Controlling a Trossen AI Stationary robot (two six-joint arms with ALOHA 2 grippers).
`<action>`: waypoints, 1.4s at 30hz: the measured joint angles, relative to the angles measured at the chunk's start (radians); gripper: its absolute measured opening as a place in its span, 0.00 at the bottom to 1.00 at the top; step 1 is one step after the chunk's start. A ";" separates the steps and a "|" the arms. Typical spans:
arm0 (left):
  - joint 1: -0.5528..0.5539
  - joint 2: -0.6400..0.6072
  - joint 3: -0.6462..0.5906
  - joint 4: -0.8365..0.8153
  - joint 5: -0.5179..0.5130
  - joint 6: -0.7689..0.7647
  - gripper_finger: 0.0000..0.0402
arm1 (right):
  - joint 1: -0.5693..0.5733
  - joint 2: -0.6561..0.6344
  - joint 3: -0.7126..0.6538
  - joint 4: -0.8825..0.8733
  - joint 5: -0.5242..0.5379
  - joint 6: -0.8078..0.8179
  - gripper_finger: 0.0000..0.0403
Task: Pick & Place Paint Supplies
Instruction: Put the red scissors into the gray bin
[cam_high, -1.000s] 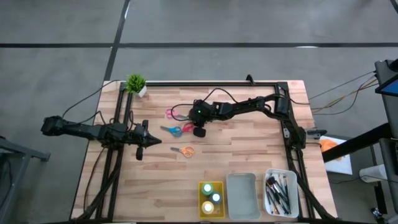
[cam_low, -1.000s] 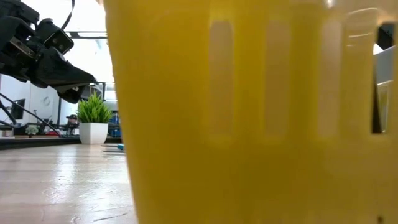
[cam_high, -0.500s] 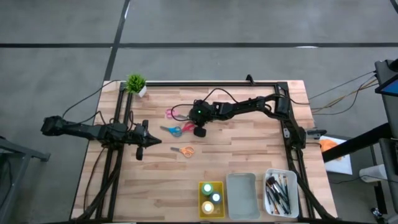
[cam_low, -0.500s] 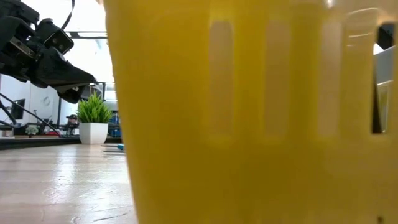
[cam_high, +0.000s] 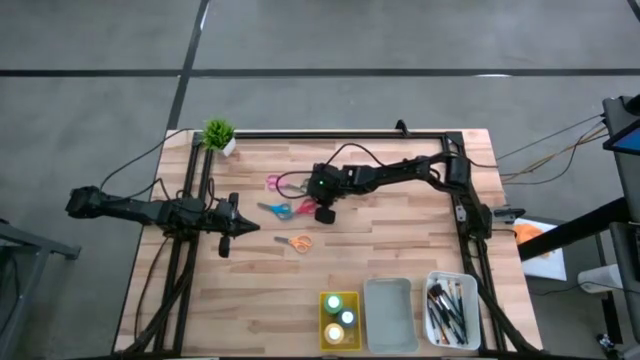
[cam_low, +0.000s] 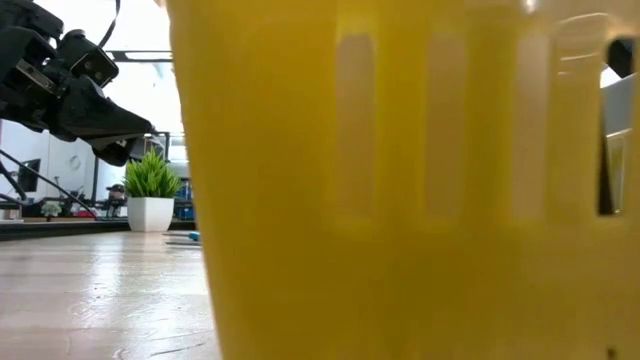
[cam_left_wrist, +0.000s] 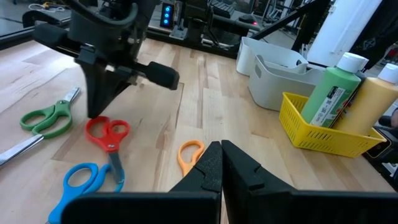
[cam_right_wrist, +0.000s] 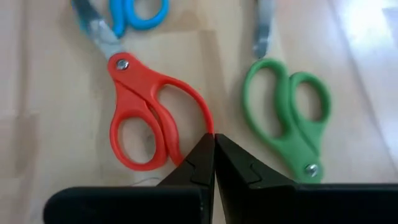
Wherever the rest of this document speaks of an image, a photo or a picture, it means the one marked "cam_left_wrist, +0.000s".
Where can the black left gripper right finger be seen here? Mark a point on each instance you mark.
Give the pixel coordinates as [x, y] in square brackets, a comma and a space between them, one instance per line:
[248, 193]

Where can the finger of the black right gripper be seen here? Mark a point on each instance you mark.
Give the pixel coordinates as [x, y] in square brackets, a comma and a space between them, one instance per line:
[113, 87]
[93, 90]

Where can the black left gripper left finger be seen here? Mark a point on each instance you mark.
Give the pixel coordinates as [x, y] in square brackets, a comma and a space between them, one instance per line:
[199, 186]

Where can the green paint bottle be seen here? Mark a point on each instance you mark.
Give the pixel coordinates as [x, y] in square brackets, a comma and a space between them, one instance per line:
[332, 90]

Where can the yellow paint bottle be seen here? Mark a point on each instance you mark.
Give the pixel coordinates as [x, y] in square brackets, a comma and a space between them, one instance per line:
[370, 105]

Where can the black box with LED lights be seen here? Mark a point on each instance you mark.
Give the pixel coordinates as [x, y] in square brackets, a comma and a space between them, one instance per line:
[162, 21]

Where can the black clamp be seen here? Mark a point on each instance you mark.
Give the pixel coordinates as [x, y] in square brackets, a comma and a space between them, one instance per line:
[31, 15]

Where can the yellow plastic basket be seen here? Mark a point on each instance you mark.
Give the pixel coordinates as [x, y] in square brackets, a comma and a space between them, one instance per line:
[311, 140]

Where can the light grey plastic bin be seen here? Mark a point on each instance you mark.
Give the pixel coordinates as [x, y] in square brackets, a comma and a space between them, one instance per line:
[273, 90]

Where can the black keyboard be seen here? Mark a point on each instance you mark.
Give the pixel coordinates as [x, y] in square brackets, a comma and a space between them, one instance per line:
[222, 4]

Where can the black operator desk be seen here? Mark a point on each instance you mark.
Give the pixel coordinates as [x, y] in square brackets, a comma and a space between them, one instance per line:
[233, 25]

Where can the white plastic bin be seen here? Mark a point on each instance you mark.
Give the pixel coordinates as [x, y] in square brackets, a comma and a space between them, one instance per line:
[264, 49]

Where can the black computer mouse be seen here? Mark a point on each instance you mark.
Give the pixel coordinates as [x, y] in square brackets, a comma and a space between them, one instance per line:
[247, 19]

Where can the black support beam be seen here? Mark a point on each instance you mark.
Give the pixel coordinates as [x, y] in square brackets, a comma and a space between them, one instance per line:
[311, 25]

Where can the black table-level camera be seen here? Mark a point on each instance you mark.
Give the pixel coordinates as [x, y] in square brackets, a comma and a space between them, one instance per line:
[377, 146]

